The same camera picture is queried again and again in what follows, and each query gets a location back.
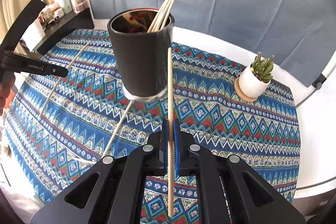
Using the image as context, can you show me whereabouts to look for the white box on shelf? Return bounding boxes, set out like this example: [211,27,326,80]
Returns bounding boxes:
[22,18,46,52]

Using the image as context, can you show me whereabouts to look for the black side shelf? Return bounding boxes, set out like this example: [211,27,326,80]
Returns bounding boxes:
[32,8,95,55]

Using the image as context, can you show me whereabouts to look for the black cylindrical utensil holder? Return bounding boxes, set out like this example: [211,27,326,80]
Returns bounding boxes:
[107,9,175,102]

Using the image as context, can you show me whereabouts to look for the white pot succulent plant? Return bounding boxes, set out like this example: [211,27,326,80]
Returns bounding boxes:
[239,52,274,98]

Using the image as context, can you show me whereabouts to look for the grey power cable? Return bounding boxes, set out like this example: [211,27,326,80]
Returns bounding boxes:
[295,71,329,109]

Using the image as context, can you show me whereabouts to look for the person's left hand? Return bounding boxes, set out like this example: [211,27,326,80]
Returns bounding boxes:
[0,75,15,115]

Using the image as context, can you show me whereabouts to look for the round wooden coaster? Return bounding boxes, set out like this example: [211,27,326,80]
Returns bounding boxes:
[234,78,257,102]

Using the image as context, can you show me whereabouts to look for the pink glass jar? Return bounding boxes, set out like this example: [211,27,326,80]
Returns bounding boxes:
[71,0,89,14]

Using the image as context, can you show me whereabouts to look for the blue patterned tablecloth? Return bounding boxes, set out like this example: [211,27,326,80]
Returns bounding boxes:
[4,29,301,224]

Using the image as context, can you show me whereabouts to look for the wooden chopstick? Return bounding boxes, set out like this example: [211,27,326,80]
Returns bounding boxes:
[158,0,175,30]
[102,101,133,157]
[147,0,174,33]
[149,0,172,32]
[39,40,91,118]
[167,47,174,218]

